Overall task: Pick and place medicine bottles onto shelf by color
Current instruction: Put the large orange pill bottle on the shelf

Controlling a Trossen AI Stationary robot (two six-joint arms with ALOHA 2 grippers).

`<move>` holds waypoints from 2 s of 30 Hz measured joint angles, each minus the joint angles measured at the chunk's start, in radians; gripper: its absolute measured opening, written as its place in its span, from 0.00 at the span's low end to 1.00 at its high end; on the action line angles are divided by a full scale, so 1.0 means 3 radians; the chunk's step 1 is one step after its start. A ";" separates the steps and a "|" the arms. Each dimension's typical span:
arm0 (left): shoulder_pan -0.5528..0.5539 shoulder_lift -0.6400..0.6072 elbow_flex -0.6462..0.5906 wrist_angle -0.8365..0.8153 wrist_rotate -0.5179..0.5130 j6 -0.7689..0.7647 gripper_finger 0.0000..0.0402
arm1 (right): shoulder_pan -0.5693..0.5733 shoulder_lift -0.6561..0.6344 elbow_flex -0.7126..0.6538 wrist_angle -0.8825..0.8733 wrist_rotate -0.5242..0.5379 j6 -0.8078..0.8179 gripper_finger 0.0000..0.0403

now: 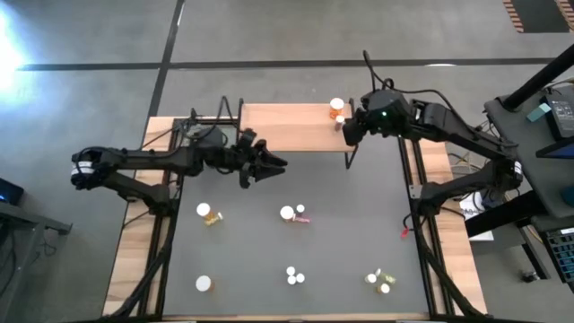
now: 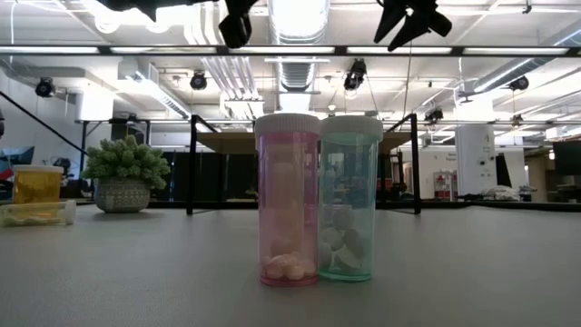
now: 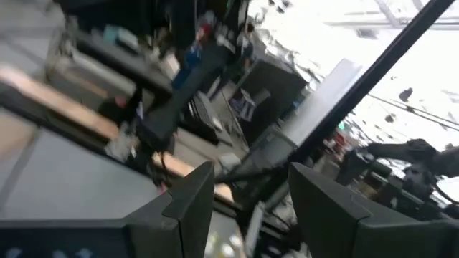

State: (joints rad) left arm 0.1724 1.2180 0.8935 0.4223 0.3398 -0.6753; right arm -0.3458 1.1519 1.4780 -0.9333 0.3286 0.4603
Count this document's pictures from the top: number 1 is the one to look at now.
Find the black power adapter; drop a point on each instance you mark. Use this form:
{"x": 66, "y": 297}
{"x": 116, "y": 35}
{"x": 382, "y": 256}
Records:
{"x": 560, "y": 116}

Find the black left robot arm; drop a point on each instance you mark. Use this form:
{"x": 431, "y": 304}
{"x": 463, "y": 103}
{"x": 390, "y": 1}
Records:
{"x": 148, "y": 159}

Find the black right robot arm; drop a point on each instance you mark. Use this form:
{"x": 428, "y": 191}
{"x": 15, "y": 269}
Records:
{"x": 462, "y": 130}

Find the small teal pill bottle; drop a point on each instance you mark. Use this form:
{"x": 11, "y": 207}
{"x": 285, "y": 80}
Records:
{"x": 300, "y": 277}

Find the black control keypad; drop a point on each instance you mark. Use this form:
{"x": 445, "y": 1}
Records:
{"x": 560, "y": 253}

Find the wooden shelf with black legs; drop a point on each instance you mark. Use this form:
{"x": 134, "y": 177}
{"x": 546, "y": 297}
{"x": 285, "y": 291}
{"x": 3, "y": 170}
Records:
{"x": 291, "y": 130}

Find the small teal box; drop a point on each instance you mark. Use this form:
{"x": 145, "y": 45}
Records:
{"x": 538, "y": 112}

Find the black vertical pole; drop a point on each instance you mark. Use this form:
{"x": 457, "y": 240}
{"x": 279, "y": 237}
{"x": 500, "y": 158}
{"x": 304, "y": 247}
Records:
{"x": 538, "y": 81}

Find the large orange pill bottle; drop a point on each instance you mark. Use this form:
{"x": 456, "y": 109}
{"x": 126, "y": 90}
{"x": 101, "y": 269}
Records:
{"x": 203, "y": 283}
{"x": 203, "y": 209}
{"x": 336, "y": 107}
{"x": 287, "y": 213}

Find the black aluminium table frame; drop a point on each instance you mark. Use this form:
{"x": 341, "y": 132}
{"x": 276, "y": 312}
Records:
{"x": 166, "y": 260}

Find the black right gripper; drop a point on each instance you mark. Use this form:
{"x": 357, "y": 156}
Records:
{"x": 385, "y": 114}

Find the grey side table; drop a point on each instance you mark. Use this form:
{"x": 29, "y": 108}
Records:
{"x": 520, "y": 148}

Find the white paper sheet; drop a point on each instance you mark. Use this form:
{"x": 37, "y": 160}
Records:
{"x": 477, "y": 220}

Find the small orange pill bottle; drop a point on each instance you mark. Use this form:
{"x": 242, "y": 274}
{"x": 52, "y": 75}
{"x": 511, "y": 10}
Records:
{"x": 383, "y": 288}

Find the small yellow-green pill bottle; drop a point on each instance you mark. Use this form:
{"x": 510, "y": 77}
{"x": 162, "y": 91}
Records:
{"x": 290, "y": 270}
{"x": 388, "y": 278}

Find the black device with blue light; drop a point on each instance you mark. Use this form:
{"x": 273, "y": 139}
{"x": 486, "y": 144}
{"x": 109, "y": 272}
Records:
{"x": 10, "y": 190}

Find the black side desk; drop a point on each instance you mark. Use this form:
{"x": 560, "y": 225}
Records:
{"x": 27, "y": 224}

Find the small dark pink pill bottle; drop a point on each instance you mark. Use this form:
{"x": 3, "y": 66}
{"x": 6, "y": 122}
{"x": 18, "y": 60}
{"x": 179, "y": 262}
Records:
{"x": 300, "y": 208}

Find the small black floor object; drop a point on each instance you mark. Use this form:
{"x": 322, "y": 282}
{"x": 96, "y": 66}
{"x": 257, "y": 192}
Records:
{"x": 531, "y": 276}

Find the black laptop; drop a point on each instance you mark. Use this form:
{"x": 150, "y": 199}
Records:
{"x": 558, "y": 150}

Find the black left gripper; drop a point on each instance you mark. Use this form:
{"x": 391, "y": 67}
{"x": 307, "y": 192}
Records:
{"x": 242, "y": 157}

